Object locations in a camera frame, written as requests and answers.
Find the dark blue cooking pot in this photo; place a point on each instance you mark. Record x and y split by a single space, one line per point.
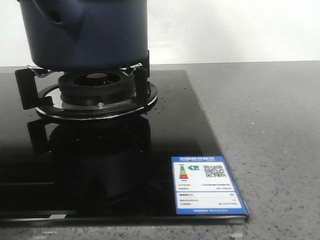
86 35

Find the right gas burner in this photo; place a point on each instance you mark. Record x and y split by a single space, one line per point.
89 96

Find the blue energy label sticker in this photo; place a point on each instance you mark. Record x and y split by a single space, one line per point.
203 185

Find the black glass gas cooktop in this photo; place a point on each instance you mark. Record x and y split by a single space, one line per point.
114 173

